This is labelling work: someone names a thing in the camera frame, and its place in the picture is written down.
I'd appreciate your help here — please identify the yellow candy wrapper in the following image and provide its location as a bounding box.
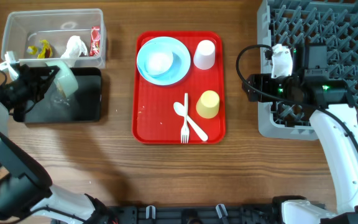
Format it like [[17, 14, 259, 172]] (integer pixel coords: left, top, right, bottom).
[[26, 40, 53, 59]]

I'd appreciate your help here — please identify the mint green bowl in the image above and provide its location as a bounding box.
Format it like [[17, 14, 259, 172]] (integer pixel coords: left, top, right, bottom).
[[46, 60, 78, 98]]

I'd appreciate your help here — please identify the white tissue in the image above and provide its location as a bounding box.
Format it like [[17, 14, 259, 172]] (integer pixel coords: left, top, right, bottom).
[[61, 35, 88, 58]]

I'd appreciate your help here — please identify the red clear plastic wrapper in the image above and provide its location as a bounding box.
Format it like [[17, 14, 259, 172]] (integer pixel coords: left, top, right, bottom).
[[89, 26, 101, 57]]

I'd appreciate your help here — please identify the yellow plastic cup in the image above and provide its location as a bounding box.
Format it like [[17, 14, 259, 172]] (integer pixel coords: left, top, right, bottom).
[[196, 90, 220, 119]]

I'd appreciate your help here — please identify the pale pink plastic cup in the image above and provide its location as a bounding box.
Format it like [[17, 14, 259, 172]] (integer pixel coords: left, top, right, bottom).
[[193, 40, 216, 70]]

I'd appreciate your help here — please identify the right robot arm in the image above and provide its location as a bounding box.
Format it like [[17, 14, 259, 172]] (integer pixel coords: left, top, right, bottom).
[[240, 44, 358, 223]]

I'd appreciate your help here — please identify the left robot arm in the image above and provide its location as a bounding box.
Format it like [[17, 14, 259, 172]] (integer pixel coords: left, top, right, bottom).
[[0, 65, 118, 223]]

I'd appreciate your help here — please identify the clear plastic waste bin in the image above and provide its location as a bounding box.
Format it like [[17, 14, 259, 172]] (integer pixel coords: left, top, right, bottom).
[[1, 8, 107, 69]]

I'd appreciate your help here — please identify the grey dishwasher rack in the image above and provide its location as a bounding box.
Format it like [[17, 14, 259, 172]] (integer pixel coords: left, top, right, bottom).
[[256, 0, 358, 146]]

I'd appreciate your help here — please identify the black plastic tray bin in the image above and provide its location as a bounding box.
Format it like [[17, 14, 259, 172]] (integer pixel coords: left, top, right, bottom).
[[13, 67, 102, 124]]

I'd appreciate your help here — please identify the red serving tray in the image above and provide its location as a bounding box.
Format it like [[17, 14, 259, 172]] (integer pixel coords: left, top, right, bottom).
[[132, 30, 226, 144]]

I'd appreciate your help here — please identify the white plastic spoon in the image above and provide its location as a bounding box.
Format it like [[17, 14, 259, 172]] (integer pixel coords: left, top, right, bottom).
[[173, 102, 208, 141]]

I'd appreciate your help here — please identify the white plastic fork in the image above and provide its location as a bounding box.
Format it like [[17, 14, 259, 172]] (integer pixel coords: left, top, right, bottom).
[[181, 93, 190, 144]]

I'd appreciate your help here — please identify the light blue small bowl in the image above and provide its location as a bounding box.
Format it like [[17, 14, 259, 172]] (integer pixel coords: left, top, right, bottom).
[[137, 45, 173, 77]]

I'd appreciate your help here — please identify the light blue plate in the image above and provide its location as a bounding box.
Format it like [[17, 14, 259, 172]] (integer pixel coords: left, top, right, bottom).
[[137, 37, 191, 86]]

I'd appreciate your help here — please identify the right black cable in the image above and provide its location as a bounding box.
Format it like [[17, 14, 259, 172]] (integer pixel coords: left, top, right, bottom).
[[235, 44, 358, 212]]

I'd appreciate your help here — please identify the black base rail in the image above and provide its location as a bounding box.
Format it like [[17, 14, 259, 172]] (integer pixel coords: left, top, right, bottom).
[[100, 204, 276, 224]]

